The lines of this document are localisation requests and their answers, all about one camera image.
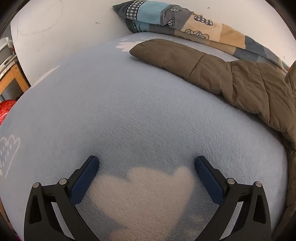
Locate white rack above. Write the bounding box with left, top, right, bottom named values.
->
left=0, top=37, right=16, bottom=77

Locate red bag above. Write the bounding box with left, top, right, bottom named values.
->
left=0, top=100, right=17, bottom=127

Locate wooden shelf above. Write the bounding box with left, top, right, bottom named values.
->
left=0, top=62, right=31, bottom=102

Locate patchwork quilt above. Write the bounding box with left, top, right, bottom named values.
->
left=112, top=0, right=290, bottom=70

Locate light blue cloud bed sheet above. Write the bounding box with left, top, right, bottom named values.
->
left=0, top=31, right=289, bottom=241

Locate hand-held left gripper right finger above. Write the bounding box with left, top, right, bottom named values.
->
left=195, top=156, right=271, bottom=241

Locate brown puffer jacket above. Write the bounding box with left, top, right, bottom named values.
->
left=129, top=39, right=296, bottom=232

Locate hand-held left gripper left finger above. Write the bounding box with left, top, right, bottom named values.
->
left=24, top=156, right=100, bottom=241

